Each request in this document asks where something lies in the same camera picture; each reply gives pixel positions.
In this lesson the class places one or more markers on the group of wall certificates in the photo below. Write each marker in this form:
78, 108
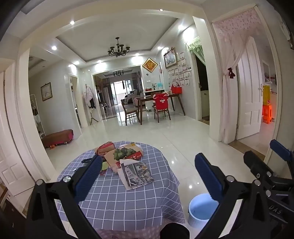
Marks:
181, 73

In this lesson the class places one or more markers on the green curtain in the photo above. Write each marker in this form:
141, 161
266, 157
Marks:
197, 49

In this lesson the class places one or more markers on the white appliance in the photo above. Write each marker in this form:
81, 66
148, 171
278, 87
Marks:
204, 103

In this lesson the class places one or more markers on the brown upholstered bench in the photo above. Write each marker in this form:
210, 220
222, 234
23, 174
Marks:
57, 137

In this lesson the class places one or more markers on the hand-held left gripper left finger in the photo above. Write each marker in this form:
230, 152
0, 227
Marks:
88, 178

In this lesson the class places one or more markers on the printed paper flyer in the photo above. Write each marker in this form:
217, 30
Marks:
137, 172

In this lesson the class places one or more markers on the pink lace curtain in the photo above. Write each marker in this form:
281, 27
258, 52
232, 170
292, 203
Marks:
227, 103

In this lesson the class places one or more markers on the wooden tripod stand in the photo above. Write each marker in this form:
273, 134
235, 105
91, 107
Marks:
93, 117

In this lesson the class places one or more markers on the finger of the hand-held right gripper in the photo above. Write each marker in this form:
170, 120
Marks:
281, 149
257, 164

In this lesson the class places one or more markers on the red snack packet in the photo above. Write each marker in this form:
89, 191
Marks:
105, 149

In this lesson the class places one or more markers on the yellow bag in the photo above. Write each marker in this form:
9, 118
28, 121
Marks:
266, 95

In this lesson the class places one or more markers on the light blue plastic bucket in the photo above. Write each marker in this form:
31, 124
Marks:
199, 213

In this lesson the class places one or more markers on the red bow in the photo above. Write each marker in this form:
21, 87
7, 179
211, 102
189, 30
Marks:
231, 73

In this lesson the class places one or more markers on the framed ink drawing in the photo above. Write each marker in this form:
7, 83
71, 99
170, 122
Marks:
46, 92

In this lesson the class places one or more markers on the orange plastic stool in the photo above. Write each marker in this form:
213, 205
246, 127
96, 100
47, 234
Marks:
267, 113

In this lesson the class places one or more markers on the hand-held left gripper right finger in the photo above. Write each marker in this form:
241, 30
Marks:
209, 179

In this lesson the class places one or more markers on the pink checked table cover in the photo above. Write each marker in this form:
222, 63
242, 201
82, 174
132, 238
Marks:
126, 234

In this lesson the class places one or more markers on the small dark chandelier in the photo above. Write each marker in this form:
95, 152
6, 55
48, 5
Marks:
118, 73

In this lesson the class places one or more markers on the red bag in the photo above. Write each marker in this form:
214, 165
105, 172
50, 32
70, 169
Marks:
176, 89

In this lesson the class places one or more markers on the black chandelier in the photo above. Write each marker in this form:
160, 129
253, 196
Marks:
118, 49

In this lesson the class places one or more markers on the blue checked tablecloth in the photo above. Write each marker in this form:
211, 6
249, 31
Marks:
114, 202

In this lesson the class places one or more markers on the wooden dining table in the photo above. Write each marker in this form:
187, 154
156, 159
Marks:
147, 98

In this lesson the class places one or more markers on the wooden chair with shirt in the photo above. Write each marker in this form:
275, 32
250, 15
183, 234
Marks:
162, 112

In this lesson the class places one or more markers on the red shirt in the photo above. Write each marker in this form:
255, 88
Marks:
160, 100

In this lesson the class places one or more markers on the wooden dining chair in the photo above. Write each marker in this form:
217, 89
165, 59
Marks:
129, 110

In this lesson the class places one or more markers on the white coat rack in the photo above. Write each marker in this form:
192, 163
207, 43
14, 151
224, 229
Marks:
36, 115

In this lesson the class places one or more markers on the hanging jackets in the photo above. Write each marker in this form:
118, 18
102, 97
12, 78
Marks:
88, 96

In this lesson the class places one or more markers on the framed crane painting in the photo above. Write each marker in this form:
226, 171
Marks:
170, 58

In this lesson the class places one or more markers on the light green wrapper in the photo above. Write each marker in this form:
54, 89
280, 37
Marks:
105, 166

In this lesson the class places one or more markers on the white panel door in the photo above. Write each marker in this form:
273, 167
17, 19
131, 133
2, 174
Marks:
249, 92

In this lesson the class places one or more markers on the grey sofa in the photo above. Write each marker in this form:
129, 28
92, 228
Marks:
131, 96

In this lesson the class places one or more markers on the gold diamond framed picture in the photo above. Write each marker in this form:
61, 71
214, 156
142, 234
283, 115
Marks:
149, 65

